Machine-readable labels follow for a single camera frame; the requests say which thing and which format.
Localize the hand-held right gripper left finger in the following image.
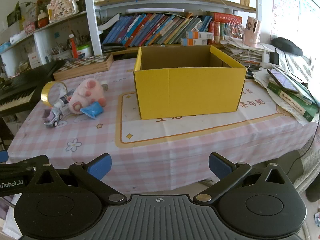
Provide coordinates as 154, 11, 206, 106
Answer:
26, 153, 127, 204

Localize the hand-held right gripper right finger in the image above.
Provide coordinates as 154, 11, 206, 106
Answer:
194, 152, 298, 204

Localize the blue packet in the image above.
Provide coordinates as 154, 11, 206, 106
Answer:
79, 101, 104, 119

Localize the gold tape roll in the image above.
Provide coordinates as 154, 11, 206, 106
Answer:
41, 81, 68, 106

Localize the pink plush pig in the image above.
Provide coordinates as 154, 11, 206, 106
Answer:
68, 78, 107, 115

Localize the yellow cardboard box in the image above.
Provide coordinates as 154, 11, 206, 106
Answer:
133, 44, 248, 120

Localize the purple silver toy car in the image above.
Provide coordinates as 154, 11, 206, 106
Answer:
42, 106, 64, 128

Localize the black keyboard piano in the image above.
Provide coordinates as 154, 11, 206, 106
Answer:
0, 59, 66, 117

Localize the white tube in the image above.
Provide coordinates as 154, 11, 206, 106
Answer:
53, 89, 75, 114

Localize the pile of loose papers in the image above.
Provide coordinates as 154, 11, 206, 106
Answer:
251, 66, 314, 126

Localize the green thick book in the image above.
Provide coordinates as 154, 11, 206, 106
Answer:
267, 80, 318, 123

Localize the wooden chess board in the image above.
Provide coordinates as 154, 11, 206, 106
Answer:
53, 54, 114, 81

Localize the smartphone with lit screen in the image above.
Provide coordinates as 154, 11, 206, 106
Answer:
267, 69, 299, 93

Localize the stack of papers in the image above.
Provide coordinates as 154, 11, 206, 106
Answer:
222, 36, 271, 68

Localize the white power strip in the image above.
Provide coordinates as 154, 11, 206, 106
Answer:
260, 51, 279, 68

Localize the white container green lid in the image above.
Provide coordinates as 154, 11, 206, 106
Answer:
76, 44, 93, 58

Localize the black stapler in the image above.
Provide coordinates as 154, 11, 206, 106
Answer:
102, 42, 127, 54

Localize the black power adapter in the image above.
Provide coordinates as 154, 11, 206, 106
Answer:
269, 52, 280, 66

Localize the red bottle white cap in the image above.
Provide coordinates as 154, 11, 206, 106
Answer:
69, 34, 79, 58

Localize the bunch of pens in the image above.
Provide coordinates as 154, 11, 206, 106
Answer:
51, 31, 89, 55

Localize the orange white small carton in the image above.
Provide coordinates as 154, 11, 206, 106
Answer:
187, 31, 213, 40
180, 38, 208, 46

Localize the white patterned cloth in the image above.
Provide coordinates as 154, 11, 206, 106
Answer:
277, 47, 320, 87

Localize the pink paper holder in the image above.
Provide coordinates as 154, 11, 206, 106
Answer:
241, 17, 261, 48

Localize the dark cloth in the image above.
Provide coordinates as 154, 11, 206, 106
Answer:
272, 37, 304, 56

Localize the red white jar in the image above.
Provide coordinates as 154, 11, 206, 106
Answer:
37, 10, 49, 29

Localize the row of leaning books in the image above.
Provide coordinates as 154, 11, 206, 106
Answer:
101, 12, 225, 48

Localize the red thick book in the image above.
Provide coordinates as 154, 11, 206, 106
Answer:
212, 12, 243, 25

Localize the white bookshelf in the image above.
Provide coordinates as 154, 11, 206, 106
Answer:
0, 0, 258, 78

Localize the pink figurine ornament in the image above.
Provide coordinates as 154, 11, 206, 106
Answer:
47, 0, 79, 23

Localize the white tube lamp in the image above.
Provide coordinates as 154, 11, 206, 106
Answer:
126, 8, 185, 14

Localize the black cable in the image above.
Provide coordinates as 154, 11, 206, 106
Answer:
299, 87, 320, 162

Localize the white cable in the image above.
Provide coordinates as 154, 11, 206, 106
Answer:
231, 42, 266, 57

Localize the alphabet wall poster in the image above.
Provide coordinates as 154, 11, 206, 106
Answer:
271, 0, 301, 40

